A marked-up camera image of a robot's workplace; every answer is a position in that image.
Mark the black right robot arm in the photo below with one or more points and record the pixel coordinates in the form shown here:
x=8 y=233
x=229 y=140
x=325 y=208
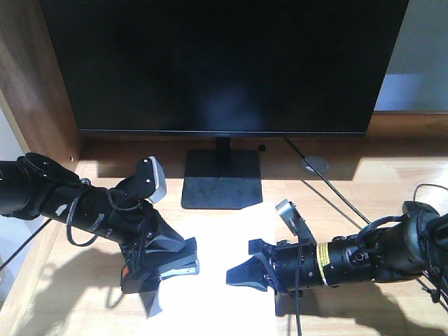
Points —
x=388 y=250

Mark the black computer monitor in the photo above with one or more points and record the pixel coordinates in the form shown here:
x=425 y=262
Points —
x=223 y=69

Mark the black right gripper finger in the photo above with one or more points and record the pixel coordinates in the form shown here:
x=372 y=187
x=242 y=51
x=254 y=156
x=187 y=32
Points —
x=253 y=273

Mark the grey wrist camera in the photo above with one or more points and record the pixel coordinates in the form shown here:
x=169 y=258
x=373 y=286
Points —
x=295 y=223
x=150 y=180

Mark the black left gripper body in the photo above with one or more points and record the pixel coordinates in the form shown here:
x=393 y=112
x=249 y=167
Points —
x=117 y=214

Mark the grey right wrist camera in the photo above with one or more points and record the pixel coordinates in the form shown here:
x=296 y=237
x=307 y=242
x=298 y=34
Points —
x=295 y=223

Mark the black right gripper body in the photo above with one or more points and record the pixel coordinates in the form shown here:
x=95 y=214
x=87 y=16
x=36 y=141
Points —
x=295 y=265

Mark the grey desk cable grommet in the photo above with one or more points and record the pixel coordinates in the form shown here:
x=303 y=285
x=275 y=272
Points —
x=315 y=163

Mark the brown wooden desk side panel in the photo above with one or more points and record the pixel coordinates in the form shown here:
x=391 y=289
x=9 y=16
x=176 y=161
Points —
x=33 y=96

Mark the white paper sheets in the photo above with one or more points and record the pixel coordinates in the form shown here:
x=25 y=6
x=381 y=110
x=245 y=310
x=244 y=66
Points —
x=204 y=304

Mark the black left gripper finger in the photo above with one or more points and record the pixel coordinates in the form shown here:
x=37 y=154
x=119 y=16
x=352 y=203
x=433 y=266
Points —
x=134 y=254
x=165 y=245

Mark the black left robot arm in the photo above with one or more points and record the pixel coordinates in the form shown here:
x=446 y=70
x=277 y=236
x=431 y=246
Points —
x=35 y=185

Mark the black computer mouse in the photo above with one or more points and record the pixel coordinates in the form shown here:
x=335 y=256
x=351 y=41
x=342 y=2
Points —
x=413 y=205

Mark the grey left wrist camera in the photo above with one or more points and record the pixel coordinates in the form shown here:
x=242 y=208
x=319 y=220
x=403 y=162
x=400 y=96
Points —
x=150 y=180

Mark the black stapler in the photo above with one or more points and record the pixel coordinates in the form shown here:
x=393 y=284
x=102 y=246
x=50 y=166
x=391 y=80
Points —
x=159 y=272

